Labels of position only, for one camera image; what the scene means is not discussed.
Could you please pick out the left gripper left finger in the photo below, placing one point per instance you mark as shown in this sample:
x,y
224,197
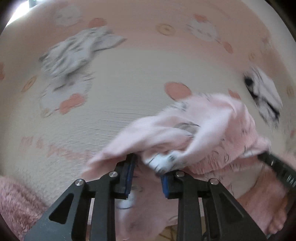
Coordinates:
x,y
86,210

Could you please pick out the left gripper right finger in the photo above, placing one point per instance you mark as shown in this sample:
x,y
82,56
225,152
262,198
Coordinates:
x,y
207,210

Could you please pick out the pink cartoon print pajama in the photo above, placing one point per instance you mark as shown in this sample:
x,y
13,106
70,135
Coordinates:
x,y
207,135

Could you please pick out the folded white black clothes stack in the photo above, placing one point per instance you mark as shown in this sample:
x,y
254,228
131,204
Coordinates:
x,y
265,95

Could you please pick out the person right hand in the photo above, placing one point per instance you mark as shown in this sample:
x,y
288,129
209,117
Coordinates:
x,y
279,218

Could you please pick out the pink Hello Kitty sofa cover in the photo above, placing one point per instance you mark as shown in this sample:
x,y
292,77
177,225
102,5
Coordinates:
x,y
48,135

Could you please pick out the grey white print garment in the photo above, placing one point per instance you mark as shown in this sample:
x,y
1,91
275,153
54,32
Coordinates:
x,y
76,51

